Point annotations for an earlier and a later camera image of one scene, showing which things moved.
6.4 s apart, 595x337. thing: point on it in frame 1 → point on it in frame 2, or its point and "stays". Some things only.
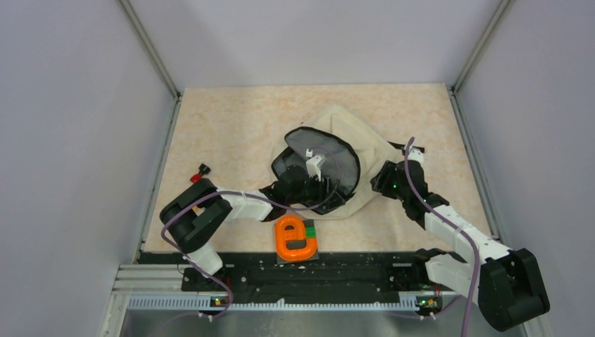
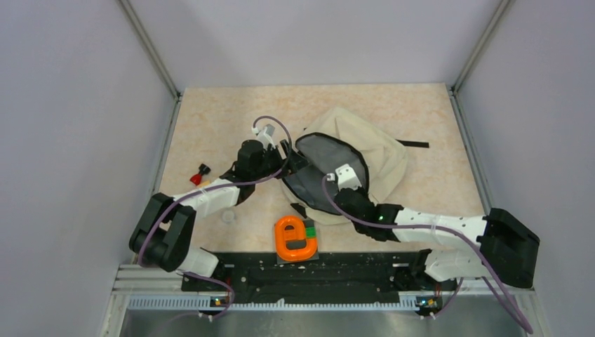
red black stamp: (203, 170) stays
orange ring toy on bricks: (295, 239) stays
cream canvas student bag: (353, 149) stays
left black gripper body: (311, 192) → (271, 160)
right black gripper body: (388, 183) → (362, 191)
